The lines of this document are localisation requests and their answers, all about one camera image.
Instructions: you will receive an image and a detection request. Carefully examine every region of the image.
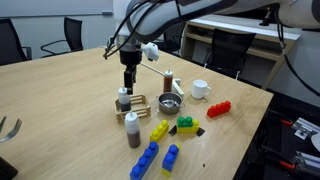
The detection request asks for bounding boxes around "white ceramic mug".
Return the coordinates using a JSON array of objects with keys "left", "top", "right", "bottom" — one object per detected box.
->
[{"left": 191, "top": 80, "right": 212, "bottom": 99}]

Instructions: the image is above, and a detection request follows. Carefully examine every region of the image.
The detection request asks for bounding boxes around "dark sauce squeeze bottle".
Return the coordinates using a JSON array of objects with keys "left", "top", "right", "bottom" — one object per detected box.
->
[{"left": 118, "top": 87, "right": 131, "bottom": 112}]

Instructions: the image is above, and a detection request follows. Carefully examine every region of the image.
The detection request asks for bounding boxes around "black triangular toy piece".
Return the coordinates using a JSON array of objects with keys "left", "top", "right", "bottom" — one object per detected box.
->
[{"left": 168, "top": 125, "right": 177, "bottom": 136}]

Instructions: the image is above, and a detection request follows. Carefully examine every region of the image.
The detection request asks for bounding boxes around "wooden slat basket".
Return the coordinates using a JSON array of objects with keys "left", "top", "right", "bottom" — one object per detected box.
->
[{"left": 115, "top": 95, "right": 151, "bottom": 122}]

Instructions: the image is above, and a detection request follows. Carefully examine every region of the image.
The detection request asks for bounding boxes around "white power cable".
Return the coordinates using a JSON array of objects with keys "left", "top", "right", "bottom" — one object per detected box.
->
[{"left": 139, "top": 62, "right": 166, "bottom": 77}]

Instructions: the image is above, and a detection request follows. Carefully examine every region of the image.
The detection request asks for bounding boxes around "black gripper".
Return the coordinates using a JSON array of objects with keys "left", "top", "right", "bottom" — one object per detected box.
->
[{"left": 120, "top": 42, "right": 142, "bottom": 95}]

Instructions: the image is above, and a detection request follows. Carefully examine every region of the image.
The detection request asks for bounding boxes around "green yellow toy block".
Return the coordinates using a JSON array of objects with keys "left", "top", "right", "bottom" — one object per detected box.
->
[{"left": 176, "top": 116, "right": 200, "bottom": 133}]

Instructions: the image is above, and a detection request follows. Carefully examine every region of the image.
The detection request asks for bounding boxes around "wooden sideboard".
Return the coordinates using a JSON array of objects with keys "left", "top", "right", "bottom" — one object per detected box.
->
[{"left": 181, "top": 19, "right": 299, "bottom": 89}]

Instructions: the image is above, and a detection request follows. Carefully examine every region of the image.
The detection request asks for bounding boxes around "blue yellow toy block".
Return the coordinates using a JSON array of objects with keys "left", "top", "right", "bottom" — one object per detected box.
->
[{"left": 161, "top": 144, "right": 180, "bottom": 177}]

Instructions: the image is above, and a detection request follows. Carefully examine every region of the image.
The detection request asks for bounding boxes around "red toy block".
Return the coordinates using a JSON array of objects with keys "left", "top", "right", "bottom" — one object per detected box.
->
[{"left": 207, "top": 101, "right": 231, "bottom": 118}]

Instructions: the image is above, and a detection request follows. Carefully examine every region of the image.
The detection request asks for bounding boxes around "small steel pot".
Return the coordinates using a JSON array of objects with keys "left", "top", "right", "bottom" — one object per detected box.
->
[{"left": 156, "top": 92, "right": 185, "bottom": 115}]

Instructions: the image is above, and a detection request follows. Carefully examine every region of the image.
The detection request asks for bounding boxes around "brown sauce squeeze bottle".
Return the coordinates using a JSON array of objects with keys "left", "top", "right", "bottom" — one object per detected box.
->
[{"left": 125, "top": 111, "right": 141, "bottom": 148}]

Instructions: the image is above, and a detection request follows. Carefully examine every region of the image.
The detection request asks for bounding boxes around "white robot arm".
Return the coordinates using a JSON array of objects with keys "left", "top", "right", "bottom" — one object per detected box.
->
[{"left": 113, "top": 0, "right": 320, "bottom": 94}]

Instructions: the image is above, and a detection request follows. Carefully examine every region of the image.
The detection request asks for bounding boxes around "long blue toy block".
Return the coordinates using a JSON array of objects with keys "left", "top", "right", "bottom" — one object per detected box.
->
[{"left": 130, "top": 141, "right": 159, "bottom": 180}]

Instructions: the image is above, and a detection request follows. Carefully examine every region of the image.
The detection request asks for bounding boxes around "black office chair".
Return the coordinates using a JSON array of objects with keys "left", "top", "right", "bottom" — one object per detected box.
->
[
  {"left": 40, "top": 17, "right": 83, "bottom": 57},
  {"left": 204, "top": 29, "right": 255, "bottom": 79},
  {"left": 0, "top": 19, "right": 32, "bottom": 65}
]

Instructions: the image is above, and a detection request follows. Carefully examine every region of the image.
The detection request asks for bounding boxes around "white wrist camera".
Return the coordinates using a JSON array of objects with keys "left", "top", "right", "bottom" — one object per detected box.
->
[{"left": 142, "top": 42, "right": 159, "bottom": 61}]

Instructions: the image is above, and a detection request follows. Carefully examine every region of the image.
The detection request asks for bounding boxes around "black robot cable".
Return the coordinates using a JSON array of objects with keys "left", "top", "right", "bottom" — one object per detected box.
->
[{"left": 102, "top": 0, "right": 183, "bottom": 61}]

